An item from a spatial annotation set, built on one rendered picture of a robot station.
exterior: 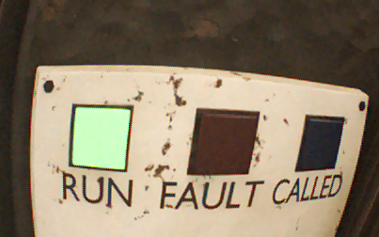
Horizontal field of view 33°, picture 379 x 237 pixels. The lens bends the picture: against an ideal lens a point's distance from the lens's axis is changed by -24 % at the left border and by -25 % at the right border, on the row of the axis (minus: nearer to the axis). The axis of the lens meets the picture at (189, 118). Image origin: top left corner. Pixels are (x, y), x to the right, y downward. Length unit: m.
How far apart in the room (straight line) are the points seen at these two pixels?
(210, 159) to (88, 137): 0.08
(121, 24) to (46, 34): 0.06
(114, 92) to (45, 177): 0.08
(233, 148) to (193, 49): 0.06
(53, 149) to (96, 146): 0.03
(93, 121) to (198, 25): 0.09
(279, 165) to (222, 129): 0.06
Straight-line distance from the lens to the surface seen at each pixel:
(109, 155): 0.47
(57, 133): 0.47
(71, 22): 0.47
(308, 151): 0.53
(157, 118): 0.48
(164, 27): 0.49
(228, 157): 0.50
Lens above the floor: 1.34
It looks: 15 degrees down
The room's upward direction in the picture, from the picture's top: 9 degrees clockwise
